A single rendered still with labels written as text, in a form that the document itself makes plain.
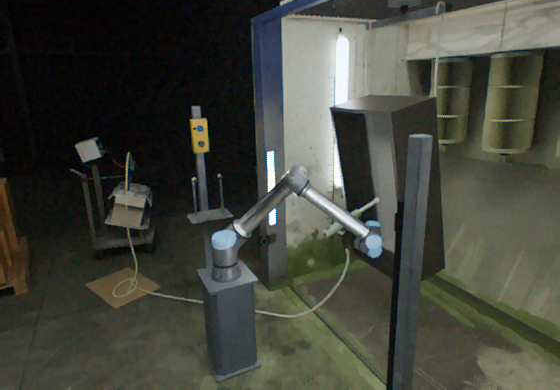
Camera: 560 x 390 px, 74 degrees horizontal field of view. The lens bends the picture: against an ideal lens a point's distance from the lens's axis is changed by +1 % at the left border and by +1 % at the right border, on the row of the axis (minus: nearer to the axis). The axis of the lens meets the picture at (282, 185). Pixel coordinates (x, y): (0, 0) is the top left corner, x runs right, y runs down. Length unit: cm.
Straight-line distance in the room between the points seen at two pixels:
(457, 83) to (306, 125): 132
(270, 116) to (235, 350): 171
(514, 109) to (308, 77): 153
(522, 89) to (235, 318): 251
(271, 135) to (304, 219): 83
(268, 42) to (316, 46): 42
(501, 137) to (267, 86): 180
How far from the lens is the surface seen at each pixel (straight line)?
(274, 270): 336
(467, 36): 334
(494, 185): 362
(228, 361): 259
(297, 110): 307
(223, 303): 234
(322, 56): 319
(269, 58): 297
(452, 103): 353
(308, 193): 208
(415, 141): 114
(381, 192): 304
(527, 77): 320
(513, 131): 321
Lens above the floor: 179
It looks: 15 degrees down
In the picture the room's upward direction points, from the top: 1 degrees counter-clockwise
